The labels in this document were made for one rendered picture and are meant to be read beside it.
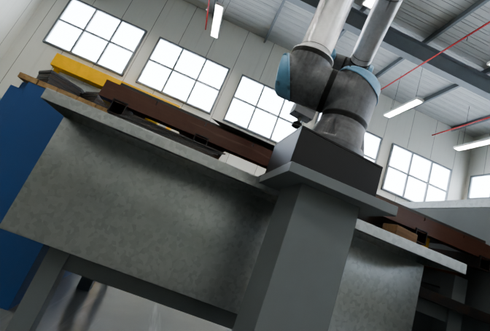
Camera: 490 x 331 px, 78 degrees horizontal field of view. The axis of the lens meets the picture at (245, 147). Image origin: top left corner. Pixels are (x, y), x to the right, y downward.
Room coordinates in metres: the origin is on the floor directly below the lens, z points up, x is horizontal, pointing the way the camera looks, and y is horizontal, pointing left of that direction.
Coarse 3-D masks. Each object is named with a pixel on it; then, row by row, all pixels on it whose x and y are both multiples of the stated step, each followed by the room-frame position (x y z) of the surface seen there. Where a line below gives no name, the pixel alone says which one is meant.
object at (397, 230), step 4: (384, 224) 1.01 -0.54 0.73; (388, 224) 1.00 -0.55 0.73; (384, 228) 1.01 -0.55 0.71; (388, 228) 1.00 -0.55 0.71; (392, 228) 0.98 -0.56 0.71; (396, 228) 0.97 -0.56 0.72; (400, 228) 0.97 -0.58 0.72; (404, 228) 0.97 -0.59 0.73; (392, 232) 0.98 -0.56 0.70; (396, 232) 0.97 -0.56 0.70; (400, 232) 0.97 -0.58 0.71; (404, 232) 0.98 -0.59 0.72; (408, 232) 0.98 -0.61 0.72; (400, 236) 0.97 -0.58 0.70; (404, 236) 0.98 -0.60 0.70; (408, 236) 0.98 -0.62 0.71; (412, 236) 0.99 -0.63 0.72; (416, 236) 0.99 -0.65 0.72; (412, 240) 0.99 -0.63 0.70; (416, 240) 1.00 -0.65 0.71
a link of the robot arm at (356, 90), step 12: (336, 72) 0.65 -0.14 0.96; (348, 72) 0.65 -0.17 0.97; (360, 72) 0.63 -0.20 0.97; (336, 84) 0.64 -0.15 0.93; (348, 84) 0.63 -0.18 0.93; (360, 84) 0.63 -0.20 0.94; (372, 84) 0.63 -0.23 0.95; (324, 96) 0.66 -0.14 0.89; (336, 96) 0.65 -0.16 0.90; (348, 96) 0.63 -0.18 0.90; (360, 96) 0.63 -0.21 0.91; (372, 96) 0.64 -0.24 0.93; (324, 108) 0.68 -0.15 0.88; (336, 108) 0.64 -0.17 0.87; (348, 108) 0.63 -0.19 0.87; (360, 108) 0.63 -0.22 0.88; (372, 108) 0.65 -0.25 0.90
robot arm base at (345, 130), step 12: (324, 120) 0.65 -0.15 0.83; (336, 120) 0.64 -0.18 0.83; (348, 120) 0.63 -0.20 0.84; (360, 120) 0.63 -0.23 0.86; (324, 132) 0.63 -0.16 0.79; (336, 132) 0.62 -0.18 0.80; (348, 132) 0.62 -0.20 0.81; (360, 132) 0.64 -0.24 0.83; (348, 144) 0.62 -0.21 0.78; (360, 144) 0.63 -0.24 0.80
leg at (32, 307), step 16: (48, 256) 1.02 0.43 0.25; (64, 256) 1.02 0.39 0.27; (48, 272) 1.02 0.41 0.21; (64, 272) 1.08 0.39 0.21; (32, 288) 1.02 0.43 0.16; (48, 288) 1.02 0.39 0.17; (32, 304) 1.02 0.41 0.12; (48, 304) 1.08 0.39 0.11; (16, 320) 1.02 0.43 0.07; (32, 320) 1.02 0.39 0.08
